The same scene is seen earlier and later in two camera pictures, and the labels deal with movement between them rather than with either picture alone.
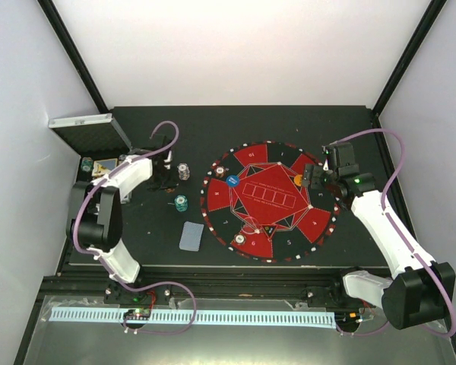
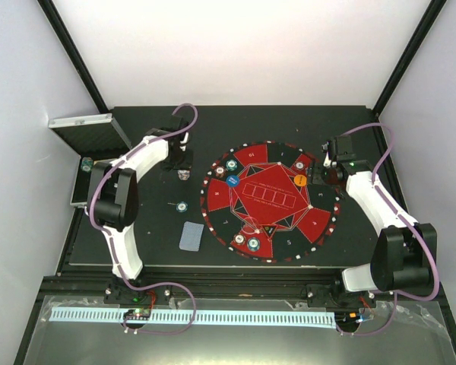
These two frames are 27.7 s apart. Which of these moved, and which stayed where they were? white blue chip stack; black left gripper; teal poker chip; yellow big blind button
Moved: teal poker chip; black left gripper
Stayed: yellow big blind button; white blue chip stack
